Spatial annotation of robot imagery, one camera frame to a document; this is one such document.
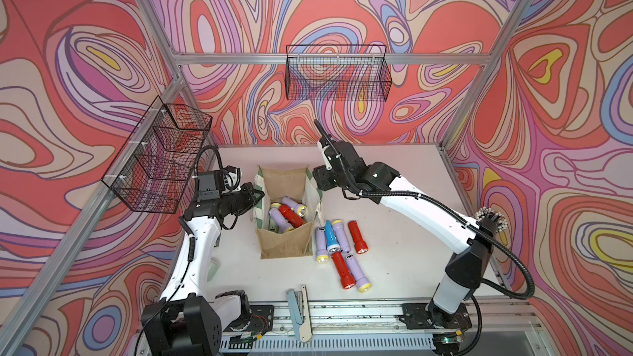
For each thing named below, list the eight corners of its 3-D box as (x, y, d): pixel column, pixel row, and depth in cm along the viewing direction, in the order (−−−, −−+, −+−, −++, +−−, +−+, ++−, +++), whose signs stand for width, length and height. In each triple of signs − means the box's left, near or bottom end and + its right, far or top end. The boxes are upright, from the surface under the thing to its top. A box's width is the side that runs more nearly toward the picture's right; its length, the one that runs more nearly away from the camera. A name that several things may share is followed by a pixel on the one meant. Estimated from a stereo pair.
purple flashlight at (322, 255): (315, 263, 86) (315, 260, 83) (316, 230, 93) (316, 227, 91) (329, 263, 86) (329, 260, 83) (328, 230, 93) (328, 227, 91)
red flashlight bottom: (344, 291, 80) (345, 289, 78) (330, 256, 87) (331, 253, 85) (355, 286, 80) (356, 284, 79) (341, 252, 88) (341, 250, 86)
